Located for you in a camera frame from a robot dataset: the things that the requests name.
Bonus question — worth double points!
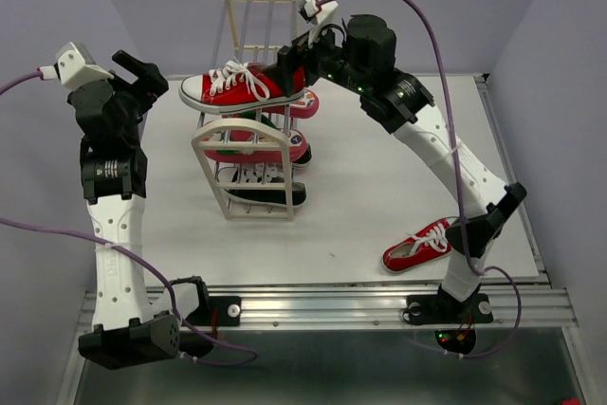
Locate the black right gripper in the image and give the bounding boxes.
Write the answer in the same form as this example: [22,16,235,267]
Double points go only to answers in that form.
[260,16,370,99]

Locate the pink flip-flop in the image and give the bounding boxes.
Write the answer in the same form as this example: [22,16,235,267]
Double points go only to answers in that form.
[203,129,309,164]
[218,89,322,120]

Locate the red sneaker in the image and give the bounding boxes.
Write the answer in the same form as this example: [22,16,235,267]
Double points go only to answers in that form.
[178,59,305,115]
[382,218,451,273]

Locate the beige chrome shoe shelf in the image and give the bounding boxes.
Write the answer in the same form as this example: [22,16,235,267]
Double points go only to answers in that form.
[192,0,298,220]

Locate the black sneaker white laces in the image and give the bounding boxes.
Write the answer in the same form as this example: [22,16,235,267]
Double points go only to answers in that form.
[223,170,307,208]

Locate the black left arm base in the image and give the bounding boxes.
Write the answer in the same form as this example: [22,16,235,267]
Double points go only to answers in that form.
[170,276,242,339]

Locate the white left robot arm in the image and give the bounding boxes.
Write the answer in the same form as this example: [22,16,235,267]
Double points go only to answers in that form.
[67,50,179,370]

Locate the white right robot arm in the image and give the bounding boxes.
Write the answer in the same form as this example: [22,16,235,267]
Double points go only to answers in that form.
[273,14,527,320]

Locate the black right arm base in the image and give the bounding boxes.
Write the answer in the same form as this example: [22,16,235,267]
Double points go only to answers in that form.
[400,286,494,358]

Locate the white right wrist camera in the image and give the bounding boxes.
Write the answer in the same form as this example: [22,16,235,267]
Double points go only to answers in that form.
[299,0,339,46]

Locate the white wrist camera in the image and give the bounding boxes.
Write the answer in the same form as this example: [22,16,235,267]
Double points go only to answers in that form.
[38,42,114,91]
[299,0,339,46]

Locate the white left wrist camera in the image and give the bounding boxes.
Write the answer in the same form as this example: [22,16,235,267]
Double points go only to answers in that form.
[38,42,114,91]

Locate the aluminium mounting rail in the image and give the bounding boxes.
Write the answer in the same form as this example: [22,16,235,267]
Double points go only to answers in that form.
[80,286,580,330]

